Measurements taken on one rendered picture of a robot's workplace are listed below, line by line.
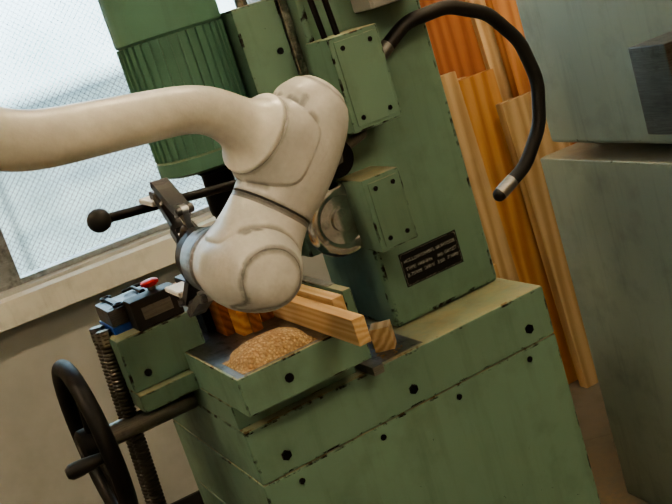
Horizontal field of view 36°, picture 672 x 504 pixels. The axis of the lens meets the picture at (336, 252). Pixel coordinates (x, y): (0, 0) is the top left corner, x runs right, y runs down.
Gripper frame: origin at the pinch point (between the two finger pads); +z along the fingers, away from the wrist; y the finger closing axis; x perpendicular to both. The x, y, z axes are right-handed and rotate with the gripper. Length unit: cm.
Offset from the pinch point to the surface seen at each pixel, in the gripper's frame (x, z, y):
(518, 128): -139, 101, -19
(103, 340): 9.9, 14.1, -14.2
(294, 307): -16.1, -3.4, -15.2
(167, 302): -0.5, 9.3, -10.7
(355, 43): -36.3, -4.9, 21.0
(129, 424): 10.3, 12.2, -28.2
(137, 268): -27, 135, -29
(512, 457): -45, -8, -52
